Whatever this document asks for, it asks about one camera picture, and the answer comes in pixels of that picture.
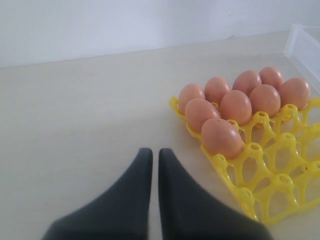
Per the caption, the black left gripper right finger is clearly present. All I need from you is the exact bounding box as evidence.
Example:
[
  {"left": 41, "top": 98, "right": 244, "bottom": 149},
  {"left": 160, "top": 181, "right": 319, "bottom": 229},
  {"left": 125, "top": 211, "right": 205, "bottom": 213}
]
[{"left": 158, "top": 148, "right": 273, "bottom": 240}]

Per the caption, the yellow plastic egg tray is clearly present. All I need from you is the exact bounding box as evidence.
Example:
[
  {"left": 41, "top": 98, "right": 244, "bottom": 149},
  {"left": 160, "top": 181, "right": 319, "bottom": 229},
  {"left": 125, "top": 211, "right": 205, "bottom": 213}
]
[{"left": 169, "top": 96, "right": 320, "bottom": 224}]

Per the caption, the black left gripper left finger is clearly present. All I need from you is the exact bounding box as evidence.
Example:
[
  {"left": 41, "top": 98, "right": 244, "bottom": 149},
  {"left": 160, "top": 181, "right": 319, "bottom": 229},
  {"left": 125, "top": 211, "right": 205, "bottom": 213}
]
[{"left": 43, "top": 148, "right": 153, "bottom": 240}]

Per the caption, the clear plastic bin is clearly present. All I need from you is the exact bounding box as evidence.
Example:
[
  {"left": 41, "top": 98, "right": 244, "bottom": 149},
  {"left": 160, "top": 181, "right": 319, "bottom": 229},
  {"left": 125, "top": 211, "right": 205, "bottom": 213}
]
[{"left": 283, "top": 24, "right": 320, "bottom": 93}]

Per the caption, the brown egg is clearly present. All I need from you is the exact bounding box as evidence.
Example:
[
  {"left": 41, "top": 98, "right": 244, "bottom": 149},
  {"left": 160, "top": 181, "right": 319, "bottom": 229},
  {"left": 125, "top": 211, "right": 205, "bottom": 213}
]
[
  {"left": 219, "top": 90, "right": 252, "bottom": 126},
  {"left": 185, "top": 98, "right": 220, "bottom": 133},
  {"left": 249, "top": 84, "right": 281, "bottom": 118},
  {"left": 204, "top": 76, "right": 231, "bottom": 105},
  {"left": 232, "top": 70, "right": 262, "bottom": 97},
  {"left": 178, "top": 83, "right": 205, "bottom": 115},
  {"left": 278, "top": 77, "right": 311, "bottom": 110},
  {"left": 259, "top": 66, "right": 284, "bottom": 90},
  {"left": 201, "top": 118, "right": 244, "bottom": 159}
]

